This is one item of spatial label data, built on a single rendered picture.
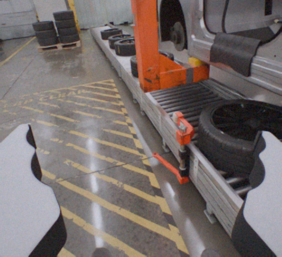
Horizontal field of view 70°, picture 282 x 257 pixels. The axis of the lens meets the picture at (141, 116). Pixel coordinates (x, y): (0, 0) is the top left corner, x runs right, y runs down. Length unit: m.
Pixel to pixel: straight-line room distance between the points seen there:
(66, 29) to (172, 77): 6.00
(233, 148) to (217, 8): 1.28
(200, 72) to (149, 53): 0.56
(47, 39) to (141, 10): 6.18
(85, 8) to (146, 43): 10.58
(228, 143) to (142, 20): 1.10
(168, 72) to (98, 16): 10.56
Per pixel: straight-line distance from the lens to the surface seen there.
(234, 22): 2.18
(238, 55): 1.55
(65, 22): 7.57
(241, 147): 1.31
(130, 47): 4.23
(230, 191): 1.21
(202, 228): 1.52
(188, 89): 2.54
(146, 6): 1.75
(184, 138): 1.35
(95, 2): 12.27
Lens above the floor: 1.30
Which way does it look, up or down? 31 degrees down
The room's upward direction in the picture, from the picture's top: 6 degrees counter-clockwise
